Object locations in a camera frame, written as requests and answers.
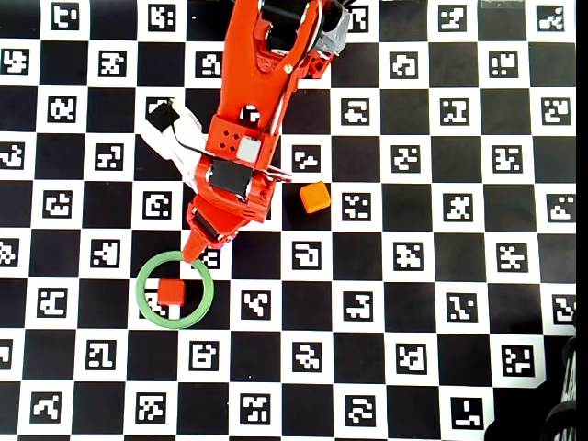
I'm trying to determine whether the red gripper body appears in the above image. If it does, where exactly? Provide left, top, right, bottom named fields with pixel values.
left=186, top=175, right=277, bottom=245

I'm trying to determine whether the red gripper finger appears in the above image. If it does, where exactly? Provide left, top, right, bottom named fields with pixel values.
left=182, top=231, right=210, bottom=264

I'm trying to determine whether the red cube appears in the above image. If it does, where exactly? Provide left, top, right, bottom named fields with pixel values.
left=156, top=277, right=187, bottom=307

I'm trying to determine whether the orange cube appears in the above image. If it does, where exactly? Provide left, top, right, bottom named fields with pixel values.
left=298, top=181, right=332, bottom=215

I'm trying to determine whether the black white marker mat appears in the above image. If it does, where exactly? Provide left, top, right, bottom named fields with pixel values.
left=0, top=0, right=578, bottom=441

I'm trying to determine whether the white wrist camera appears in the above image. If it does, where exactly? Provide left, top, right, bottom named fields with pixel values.
left=140, top=98, right=208, bottom=192

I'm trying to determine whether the green ring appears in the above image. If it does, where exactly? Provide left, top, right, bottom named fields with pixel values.
left=135, top=251, right=216, bottom=332

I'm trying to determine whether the thin black camera cable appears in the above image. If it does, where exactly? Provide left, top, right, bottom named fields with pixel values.
left=167, top=98, right=212, bottom=155

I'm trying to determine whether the grey duct tape wrap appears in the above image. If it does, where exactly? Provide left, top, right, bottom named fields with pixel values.
left=319, top=8, right=353, bottom=57

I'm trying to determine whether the black flexible camera stand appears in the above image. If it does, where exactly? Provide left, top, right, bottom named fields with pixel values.
left=541, top=310, right=579, bottom=441

